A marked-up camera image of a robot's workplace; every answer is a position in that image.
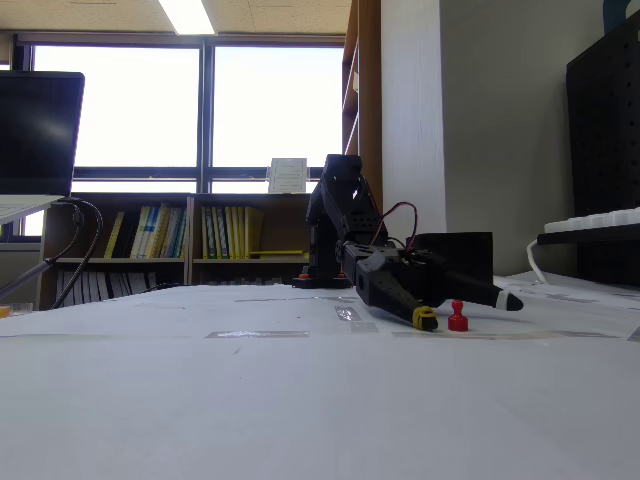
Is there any small red round object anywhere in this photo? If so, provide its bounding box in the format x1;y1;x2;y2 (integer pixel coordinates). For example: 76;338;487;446
447;299;470;333

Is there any black square container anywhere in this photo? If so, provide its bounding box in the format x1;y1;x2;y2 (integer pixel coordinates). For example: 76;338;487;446
405;231;495;291

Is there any flat yellow folder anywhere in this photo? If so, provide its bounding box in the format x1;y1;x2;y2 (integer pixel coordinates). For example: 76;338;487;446
248;249;304;260

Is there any white power strip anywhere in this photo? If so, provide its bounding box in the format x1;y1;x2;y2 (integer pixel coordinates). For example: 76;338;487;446
543;207;640;235

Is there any framed paper sign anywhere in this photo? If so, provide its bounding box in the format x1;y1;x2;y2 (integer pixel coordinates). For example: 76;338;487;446
266;157;310;195

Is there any white paper table cover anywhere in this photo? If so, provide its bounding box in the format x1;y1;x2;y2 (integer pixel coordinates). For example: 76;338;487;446
0;272;640;480

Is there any tall wooden bookshelf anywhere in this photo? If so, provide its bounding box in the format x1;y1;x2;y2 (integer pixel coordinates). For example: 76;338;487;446
341;0;384;285

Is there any low wooden bookshelf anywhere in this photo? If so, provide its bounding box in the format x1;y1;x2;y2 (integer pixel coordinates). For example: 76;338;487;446
38;192;195;311
187;192;312;287

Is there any black pegboard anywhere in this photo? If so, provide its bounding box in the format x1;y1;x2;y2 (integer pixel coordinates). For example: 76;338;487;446
565;12;640;287

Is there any white teal book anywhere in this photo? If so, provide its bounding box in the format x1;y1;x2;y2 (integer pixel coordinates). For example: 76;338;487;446
162;207;189;260

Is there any tall yellow book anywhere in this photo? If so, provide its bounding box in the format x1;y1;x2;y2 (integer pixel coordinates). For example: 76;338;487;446
149;202;172;260

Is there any white blue book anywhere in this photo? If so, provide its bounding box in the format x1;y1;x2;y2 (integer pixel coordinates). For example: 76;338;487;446
142;205;162;260

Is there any white yellow book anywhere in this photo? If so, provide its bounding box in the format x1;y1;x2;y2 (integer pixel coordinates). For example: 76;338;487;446
129;205;151;260

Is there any slanted yellow book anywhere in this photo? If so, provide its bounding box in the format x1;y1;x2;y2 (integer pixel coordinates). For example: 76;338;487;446
103;210;126;260

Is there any dark blue object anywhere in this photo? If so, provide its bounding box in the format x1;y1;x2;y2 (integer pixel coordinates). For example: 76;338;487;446
602;0;636;36

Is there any ceiling light panel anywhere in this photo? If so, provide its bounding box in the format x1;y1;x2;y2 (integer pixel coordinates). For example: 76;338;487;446
158;0;217;36

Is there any gray gooseneck rod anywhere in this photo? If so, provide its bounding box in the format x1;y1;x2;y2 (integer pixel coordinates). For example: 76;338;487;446
0;257;57;301

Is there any black laptop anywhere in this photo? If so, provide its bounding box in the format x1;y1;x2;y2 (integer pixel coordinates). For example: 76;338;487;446
0;69;86;226

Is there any white power cable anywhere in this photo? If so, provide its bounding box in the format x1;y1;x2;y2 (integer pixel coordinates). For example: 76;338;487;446
526;237;551;286

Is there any dark window frame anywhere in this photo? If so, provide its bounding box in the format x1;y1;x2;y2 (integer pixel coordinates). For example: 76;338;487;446
13;33;347;196

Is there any black laptop cable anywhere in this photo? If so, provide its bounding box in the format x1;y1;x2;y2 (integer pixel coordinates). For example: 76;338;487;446
49;197;105;310

